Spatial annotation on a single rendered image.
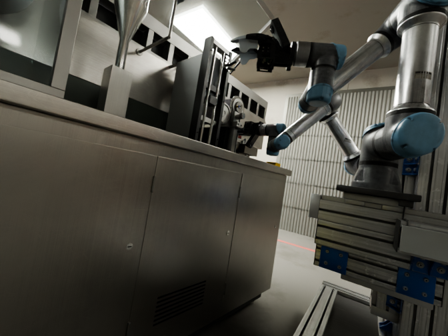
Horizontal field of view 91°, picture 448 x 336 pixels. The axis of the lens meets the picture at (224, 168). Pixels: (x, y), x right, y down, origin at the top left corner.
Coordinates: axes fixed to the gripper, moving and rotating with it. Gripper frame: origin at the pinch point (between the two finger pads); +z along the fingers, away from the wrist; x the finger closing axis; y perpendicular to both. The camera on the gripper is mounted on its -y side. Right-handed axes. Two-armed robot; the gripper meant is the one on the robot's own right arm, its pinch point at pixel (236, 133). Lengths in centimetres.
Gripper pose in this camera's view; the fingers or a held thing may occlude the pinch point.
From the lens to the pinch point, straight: 152.5
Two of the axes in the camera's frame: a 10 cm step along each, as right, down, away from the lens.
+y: 1.6, -9.9, 0.5
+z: -7.5, -0.9, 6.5
